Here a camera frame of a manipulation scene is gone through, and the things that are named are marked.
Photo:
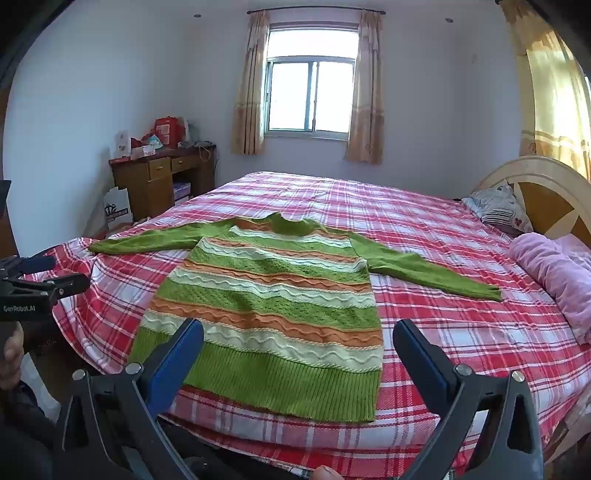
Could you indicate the brown wooden desk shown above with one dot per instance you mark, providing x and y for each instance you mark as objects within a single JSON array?
[{"x": 138, "y": 184}]

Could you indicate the red and white packet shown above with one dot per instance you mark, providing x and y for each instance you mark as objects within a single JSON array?
[{"x": 144, "y": 146}]

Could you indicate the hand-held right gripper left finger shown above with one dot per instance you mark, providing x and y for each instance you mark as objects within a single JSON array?
[{"x": 173, "y": 364}]

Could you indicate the green striped knit sweater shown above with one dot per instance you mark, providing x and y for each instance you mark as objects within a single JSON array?
[{"x": 277, "y": 300}]

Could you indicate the sliding glass window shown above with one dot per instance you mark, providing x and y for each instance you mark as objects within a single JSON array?
[{"x": 291, "y": 92}]

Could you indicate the patterned grey pillow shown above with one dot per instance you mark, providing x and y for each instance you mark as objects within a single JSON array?
[{"x": 501, "y": 207}]

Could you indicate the person's right hand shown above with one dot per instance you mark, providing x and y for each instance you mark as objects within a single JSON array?
[{"x": 327, "y": 474}]

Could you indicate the red plaid bed sheet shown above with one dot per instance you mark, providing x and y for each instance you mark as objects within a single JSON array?
[{"x": 415, "y": 221}]

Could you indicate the white paper bag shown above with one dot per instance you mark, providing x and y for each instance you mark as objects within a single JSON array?
[{"x": 117, "y": 207}]

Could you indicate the person's left forearm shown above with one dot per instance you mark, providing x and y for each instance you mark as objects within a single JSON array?
[{"x": 23, "y": 424}]

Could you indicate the yellow sheer curtain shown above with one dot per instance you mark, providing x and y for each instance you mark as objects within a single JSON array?
[{"x": 554, "y": 92}]

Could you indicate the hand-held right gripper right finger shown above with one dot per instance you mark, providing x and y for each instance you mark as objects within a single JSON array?
[{"x": 427, "y": 364}]

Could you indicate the blue flat box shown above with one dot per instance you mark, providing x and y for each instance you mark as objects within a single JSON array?
[{"x": 181, "y": 188}]

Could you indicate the person's left hand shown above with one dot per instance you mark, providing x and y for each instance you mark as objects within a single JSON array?
[{"x": 11, "y": 351}]

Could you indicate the wooden bed headboard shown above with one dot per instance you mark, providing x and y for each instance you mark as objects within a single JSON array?
[{"x": 549, "y": 203}]

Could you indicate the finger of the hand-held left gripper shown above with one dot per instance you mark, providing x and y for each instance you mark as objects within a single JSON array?
[
  {"x": 60, "y": 285},
  {"x": 34, "y": 264}
]

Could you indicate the pink blanket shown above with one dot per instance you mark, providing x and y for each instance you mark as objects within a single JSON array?
[{"x": 554, "y": 272}]

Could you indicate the white carton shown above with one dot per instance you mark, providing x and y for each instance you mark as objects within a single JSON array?
[{"x": 121, "y": 145}]

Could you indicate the beige patterned curtain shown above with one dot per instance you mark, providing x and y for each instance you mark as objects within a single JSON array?
[
  {"x": 367, "y": 92},
  {"x": 249, "y": 92}
]

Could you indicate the dark curtain rod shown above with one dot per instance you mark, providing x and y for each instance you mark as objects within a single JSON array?
[{"x": 314, "y": 11}]

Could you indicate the red gift box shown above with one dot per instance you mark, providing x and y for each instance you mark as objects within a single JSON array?
[{"x": 168, "y": 131}]

